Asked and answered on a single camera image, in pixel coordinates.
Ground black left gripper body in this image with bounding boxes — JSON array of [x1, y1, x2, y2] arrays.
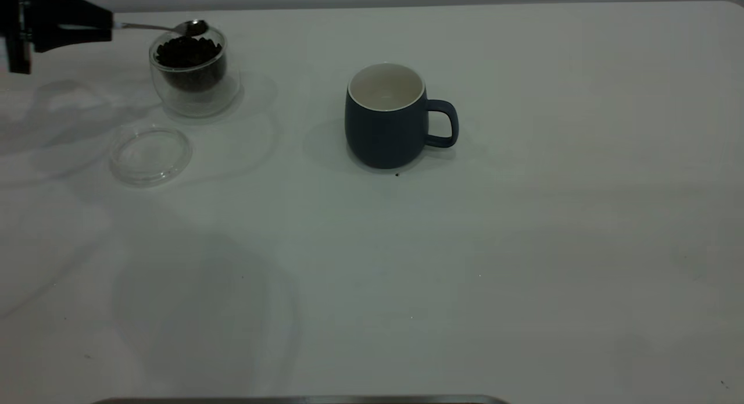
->
[[0, 0, 37, 75]]

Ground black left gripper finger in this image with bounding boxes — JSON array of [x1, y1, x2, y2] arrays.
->
[[36, 0, 114, 28], [36, 26, 114, 53]]

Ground metal spoon light blue handle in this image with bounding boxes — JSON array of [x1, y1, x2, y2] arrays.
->
[[112, 19, 209, 38]]

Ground dark blue ceramic mug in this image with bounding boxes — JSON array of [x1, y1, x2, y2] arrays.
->
[[344, 63, 460, 170]]

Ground dark coffee beans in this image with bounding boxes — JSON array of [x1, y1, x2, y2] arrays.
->
[[155, 35, 227, 93]]

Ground clear glass lid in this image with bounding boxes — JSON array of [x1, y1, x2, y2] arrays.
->
[[109, 125, 193, 187]]

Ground double-walled glass cup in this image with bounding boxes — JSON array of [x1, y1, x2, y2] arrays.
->
[[148, 24, 241, 119]]

